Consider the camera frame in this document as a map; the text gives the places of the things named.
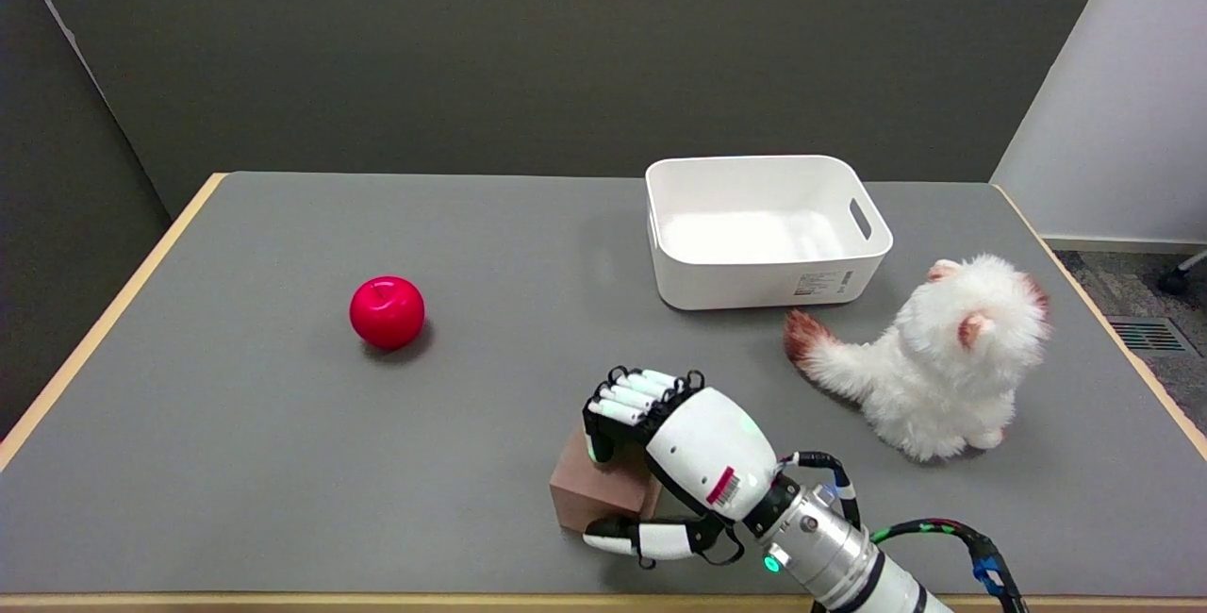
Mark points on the white fluffy plush cat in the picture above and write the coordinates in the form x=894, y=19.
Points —
x=929, y=358

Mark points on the white plastic bin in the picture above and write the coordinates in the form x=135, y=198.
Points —
x=764, y=236

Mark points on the brown wooden cube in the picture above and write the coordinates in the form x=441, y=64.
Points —
x=599, y=495

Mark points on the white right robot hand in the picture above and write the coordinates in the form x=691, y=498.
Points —
x=693, y=467

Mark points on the floor vent grille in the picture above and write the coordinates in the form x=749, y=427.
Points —
x=1146, y=335

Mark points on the chair caster leg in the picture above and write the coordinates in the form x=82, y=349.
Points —
x=1181, y=275

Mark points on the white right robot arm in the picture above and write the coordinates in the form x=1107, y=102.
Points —
x=849, y=561

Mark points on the red apple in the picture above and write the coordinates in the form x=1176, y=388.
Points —
x=387, y=312

